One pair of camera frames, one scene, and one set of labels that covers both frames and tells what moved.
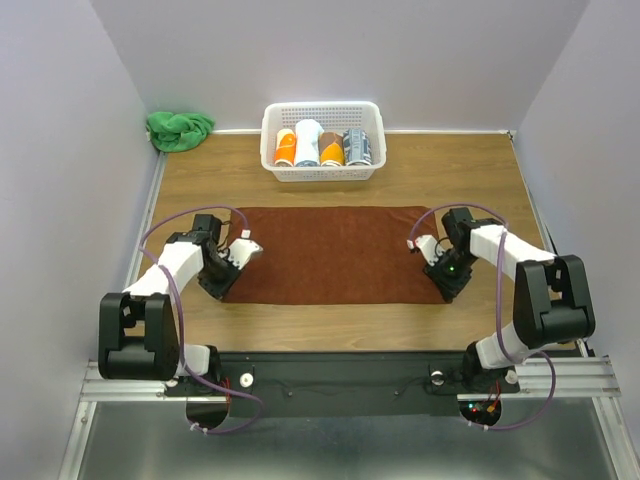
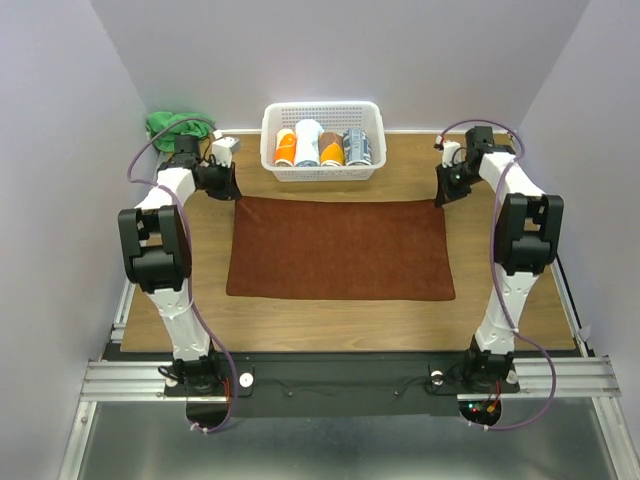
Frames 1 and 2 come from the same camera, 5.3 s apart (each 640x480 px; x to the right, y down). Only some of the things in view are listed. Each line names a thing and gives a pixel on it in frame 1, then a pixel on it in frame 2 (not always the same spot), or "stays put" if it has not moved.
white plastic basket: (334, 117) stays put
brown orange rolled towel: (331, 149) stays put
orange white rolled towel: (285, 149) stays put
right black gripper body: (453, 270) -> (456, 180)
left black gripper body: (216, 277) -> (217, 180)
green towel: (176, 132) stays put
